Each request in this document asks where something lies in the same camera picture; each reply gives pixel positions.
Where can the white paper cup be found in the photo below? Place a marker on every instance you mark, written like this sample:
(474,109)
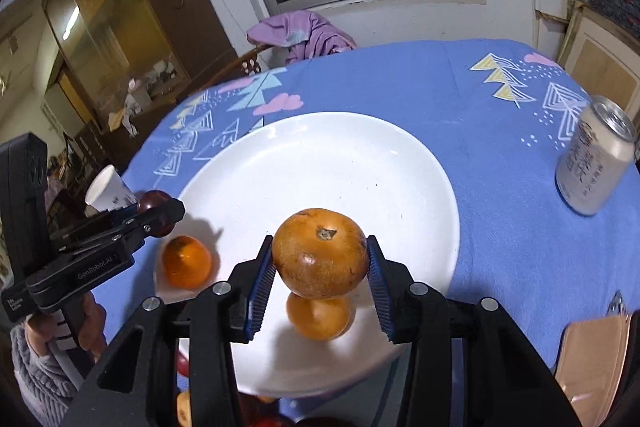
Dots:
(107,189)

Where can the pile of white items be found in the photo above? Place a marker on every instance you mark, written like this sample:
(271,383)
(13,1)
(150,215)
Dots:
(135,102)

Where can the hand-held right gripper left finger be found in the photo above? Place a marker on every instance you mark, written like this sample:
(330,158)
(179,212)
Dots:
(261,292)

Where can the wooden chair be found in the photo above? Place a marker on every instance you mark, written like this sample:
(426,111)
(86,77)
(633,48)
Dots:
(250,67)

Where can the blue patterned tablecloth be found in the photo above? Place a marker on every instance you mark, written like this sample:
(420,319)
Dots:
(400,82)

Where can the orange tangerine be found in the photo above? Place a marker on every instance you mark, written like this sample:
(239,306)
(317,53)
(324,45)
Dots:
(187,262)

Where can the person's left forearm grey sleeve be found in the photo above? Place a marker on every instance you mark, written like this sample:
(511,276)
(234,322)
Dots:
(40,377)

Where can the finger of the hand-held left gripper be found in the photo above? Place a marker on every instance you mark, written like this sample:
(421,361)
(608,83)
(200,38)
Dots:
(125,219)
(115,243)

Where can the person's left hand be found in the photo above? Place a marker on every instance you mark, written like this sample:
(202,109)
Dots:
(95,327)

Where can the small orange round fruit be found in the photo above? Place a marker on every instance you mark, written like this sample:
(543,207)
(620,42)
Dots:
(183,409)

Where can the white oval plate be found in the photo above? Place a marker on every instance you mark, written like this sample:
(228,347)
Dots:
(325,167)

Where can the brown speckled round fruit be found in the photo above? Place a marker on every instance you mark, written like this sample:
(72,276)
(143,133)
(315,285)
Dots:
(320,257)

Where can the brown cardboard piece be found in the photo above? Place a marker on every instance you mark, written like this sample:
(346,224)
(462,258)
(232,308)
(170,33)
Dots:
(590,367)

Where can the wooden glass cabinet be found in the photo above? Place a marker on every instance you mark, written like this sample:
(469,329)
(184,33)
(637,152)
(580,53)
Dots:
(125,7)

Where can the silver drink can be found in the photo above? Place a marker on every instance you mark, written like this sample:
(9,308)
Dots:
(592,162)

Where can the purple cloth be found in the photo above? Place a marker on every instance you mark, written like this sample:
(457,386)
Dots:
(300,32)

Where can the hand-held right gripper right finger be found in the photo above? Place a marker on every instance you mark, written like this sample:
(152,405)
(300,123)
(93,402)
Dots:
(382,302)

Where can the cream cabinet door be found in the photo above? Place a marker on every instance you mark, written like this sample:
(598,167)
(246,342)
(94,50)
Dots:
(605,67)

